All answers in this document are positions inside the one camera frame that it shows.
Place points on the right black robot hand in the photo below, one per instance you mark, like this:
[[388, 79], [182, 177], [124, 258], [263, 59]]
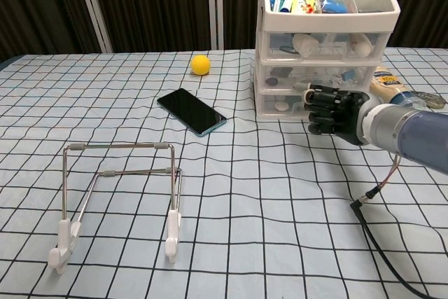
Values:
[[339, 113]]

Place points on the clear drawer with brown packet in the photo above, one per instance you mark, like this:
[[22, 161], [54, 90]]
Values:
[[315, 75]]

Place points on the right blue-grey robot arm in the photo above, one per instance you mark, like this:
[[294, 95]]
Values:
[[413, 131]]

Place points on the clear drawer with white shell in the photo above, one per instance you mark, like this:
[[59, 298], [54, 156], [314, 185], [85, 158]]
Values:
[[280, 111]]

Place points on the cream tube with blue cap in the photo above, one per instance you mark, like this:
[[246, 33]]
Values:
[[385, 83]]

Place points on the white round ball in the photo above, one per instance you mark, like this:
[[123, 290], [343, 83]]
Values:
[[362, 48]]

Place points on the dark round disc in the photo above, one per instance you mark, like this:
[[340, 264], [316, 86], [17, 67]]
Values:
[[271, 81]]

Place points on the blue plastic pack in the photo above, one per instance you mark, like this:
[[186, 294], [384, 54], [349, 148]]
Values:
[[332, 5]]

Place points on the yellow snack packet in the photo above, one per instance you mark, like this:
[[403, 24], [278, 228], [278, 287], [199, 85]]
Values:
[[304, 2]]

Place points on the blue checkered tablecloth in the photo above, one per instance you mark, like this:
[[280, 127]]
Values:
[[245, 190]]

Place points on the yellow ball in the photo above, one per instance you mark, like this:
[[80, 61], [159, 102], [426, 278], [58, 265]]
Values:
[[200, 64]]

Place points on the black smartphone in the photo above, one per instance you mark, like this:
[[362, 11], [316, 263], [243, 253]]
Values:
[[190, 111]]

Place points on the black folding screen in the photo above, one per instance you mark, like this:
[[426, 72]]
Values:
[[215, 5]]

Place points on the white plastic drawer organizer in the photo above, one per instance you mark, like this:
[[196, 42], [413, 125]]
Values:
[[332, 20]]

